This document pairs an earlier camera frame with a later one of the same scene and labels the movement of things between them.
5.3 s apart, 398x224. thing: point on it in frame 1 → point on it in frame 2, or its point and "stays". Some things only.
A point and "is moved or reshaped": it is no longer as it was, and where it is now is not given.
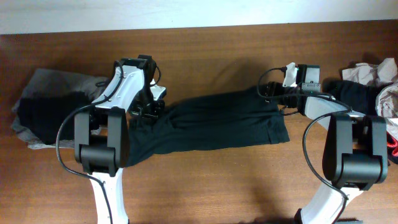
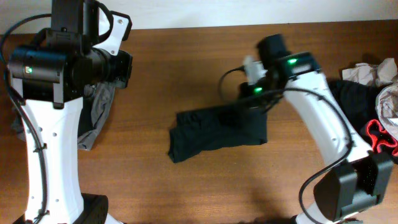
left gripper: (148, 109) → (125, 69)
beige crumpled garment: (387, 107) stays
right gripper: (272, 89) → (246, 98)
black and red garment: (362, 98) stays
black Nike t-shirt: (241, 117) is moved or reshaped
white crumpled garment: (369, 74) stays
